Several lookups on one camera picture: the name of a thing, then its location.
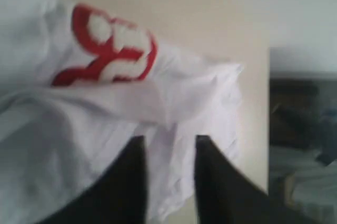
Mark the white t-shirt red lettering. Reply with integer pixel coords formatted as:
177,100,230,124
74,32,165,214
1,0,241,223

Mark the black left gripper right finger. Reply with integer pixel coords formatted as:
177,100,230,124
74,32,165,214
194,135,315,224

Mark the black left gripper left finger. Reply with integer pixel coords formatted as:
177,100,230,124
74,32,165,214
41,136,147,223

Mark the dark clutter beyond table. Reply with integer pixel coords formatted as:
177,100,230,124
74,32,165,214
269,47,336,223

